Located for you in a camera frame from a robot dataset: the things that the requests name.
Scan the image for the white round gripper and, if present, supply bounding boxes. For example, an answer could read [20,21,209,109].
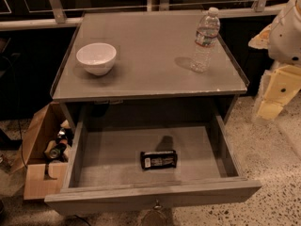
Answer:
[257,65,301,120]

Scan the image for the cardboard box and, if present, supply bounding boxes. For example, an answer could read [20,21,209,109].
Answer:
[10,103,68,201]

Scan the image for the white ceramic bowl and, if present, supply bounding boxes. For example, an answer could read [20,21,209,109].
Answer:
[76,42,117,75]

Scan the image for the metal drawer pull handle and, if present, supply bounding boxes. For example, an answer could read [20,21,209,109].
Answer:
[152,200,163,211]

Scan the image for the black rxbar chocolate bar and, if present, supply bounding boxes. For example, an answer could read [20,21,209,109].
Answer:
[140,150,178,170]

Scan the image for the dark can in box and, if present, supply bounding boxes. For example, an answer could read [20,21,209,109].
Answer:
[47,141,67,159]

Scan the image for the metal railing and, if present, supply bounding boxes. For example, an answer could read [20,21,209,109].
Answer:
[0,0,301,32]

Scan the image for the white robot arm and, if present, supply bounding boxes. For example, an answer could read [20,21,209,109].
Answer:
[248,0,301,121]

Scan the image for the open grey top drawer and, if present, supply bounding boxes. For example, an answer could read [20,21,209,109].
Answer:
[45,116,261,215]

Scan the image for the grey cabinet with counter top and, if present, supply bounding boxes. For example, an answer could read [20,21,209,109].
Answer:
[51,10,248,124]

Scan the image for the clear plastic water bottle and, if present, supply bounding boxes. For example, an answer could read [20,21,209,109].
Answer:
[190,8,220,73]

